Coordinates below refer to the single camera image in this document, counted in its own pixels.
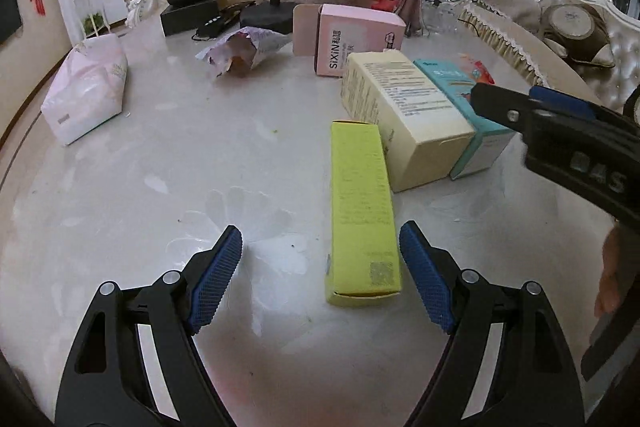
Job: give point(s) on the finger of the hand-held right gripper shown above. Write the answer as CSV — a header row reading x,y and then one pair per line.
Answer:
x,y
495,104
562,102

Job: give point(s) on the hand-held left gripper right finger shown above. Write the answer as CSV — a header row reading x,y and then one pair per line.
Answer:
x,y
427,277

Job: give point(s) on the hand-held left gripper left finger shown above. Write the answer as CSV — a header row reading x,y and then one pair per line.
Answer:
x,y
215,282

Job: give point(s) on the plain teal carton box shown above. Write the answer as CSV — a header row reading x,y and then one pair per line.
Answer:
x,y
485,152

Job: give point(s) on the yellow-green long carton box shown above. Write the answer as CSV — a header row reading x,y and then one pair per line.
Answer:
x,y
360,207

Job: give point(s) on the person's right hand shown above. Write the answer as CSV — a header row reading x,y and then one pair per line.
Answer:
x,y
611,272

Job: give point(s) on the red and white packet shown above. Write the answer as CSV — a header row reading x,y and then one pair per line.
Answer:
x,y
477,69

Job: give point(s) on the round dark-rimmed cushion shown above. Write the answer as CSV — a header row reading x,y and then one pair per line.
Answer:
x,y
570,27

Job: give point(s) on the cream carton box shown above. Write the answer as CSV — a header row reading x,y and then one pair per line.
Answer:
x,y
400,107

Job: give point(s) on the clear glass dish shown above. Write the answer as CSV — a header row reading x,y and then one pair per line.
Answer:
x,y
440,19

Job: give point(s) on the pink carton box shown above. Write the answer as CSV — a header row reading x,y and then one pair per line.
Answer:
x,y
360,32

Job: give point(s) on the white tissue pack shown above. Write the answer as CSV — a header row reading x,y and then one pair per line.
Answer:
x,y
85,92

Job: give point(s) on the purple white crumpled wrapper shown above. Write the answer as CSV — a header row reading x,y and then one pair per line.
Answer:
x,y
250,47

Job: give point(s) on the flat black box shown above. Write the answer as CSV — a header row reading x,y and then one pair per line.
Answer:
x,y
182,19

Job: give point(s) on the small green plant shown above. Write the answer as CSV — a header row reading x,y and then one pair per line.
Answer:
x,y
94,23

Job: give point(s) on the black wall television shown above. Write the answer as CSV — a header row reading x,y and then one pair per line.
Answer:
x,y
7,14

